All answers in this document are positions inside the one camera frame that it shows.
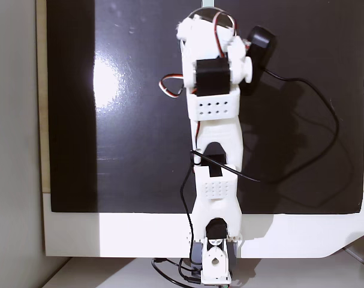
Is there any black camera cable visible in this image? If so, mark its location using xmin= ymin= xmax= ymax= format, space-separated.
xmin=181 ymin=68 xmax=341 ymax=262

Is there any black oval camera box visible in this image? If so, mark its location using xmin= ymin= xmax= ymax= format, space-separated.
xmin=240 ymin=25 xmax=278 ymax=97

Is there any black base cable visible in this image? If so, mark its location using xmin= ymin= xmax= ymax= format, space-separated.
xmin=151 ymin=257 xmax=202 ymax=285

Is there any black glossy mat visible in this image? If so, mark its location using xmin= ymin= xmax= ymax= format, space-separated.
xmin=46 ymin=0 xmax=364 ymax=215

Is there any red white servo cable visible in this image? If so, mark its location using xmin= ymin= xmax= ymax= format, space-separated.
xmin=212 ymin=11 xmax=241 ymax=59
xmin=158 ymin=73 xmax=184 ymax=99

